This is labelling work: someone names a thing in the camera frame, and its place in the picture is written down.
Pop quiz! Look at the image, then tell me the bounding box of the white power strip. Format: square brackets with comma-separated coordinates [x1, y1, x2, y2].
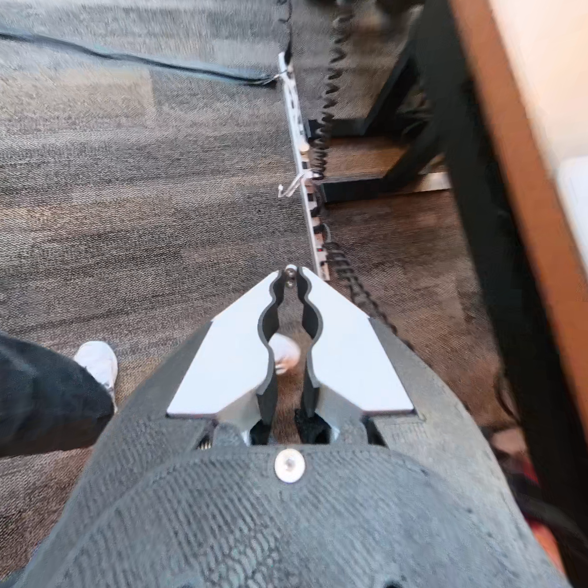
[276, 51, 331, 282]

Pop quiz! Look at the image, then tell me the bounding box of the person's white shoe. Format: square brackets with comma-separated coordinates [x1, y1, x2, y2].
[269, 334, 302, 375]
[73, 341, 119, 412]

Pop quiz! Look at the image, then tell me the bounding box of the person's black trouser leg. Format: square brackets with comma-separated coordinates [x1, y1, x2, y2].
[0, 332, 115, 458]

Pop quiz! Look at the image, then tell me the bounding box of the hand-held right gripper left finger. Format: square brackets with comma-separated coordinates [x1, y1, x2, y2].
[166, 270, 283, 445]

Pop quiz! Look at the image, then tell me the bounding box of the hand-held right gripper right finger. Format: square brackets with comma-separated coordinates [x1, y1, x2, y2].
[294, 266, 416, 444]

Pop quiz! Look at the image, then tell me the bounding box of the black coiled cable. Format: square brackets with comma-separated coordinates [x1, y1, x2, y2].
[312, 9, 401, 338]

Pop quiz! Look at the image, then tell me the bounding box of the black floor cable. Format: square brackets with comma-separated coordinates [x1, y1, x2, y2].
[0, 30, 278, 87]

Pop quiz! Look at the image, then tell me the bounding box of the grey desk with wooden edge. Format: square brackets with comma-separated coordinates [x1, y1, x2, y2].
[317, 0, 588, 520]

